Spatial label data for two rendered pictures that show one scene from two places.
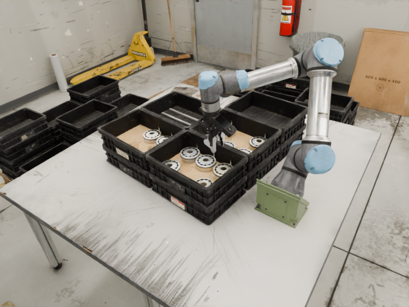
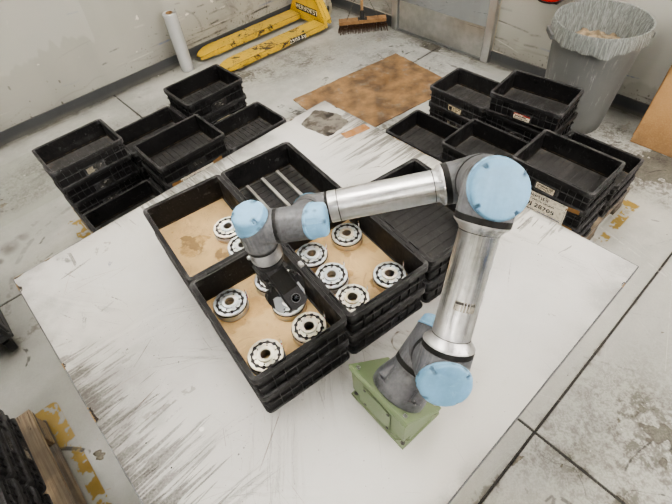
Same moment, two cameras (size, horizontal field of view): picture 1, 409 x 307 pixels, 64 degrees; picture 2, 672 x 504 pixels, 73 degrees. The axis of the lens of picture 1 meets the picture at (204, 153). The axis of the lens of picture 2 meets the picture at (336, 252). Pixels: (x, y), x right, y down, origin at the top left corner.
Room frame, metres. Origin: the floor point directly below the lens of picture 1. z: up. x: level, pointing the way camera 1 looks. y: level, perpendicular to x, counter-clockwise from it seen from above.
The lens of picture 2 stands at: (0.58, -0.37, 1.98)
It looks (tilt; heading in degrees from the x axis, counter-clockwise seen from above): 50 degrees down; 16
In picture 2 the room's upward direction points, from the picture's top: 6 degrees counter-clockwise
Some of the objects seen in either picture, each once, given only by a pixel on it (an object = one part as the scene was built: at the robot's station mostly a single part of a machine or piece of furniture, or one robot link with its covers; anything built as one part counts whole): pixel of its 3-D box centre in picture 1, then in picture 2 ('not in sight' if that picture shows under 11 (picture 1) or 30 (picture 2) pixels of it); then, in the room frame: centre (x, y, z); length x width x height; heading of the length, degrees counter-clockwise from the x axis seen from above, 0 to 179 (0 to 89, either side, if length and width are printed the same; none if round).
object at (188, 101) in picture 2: (98, 105); (212, 115); (2.93, 1.02, 0.37); 0.40 x 0.30 x 0.45; 144
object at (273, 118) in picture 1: (265, 117); (420, 218); (1.68, -0.37, 0.87); 0.40 x 0.30 x 0.11; 47
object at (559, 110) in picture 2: (293, 94); (526, 127); (2.97, -0.91, 0.37); 0.42 x 0.34 x 0.46; 54
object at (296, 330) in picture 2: (223, 169); (309, 326); (1.22, -0.09, 0.86); 0.10 x 0.10 x 0.01
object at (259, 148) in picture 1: (234, 131); (349, 251); (1.46, -0.16, 0.92); 0.40 x 0.30 x 0.02; 47
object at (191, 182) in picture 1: (196, 158); (265, 302); (1.24, 0.04, 0.92); 0.40 x 0.30 x 0.02; 47
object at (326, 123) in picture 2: (182, 91); (323, 121); (2.44, 0.15, 0.71); 0.22 x 0.19 x 0.01; 54
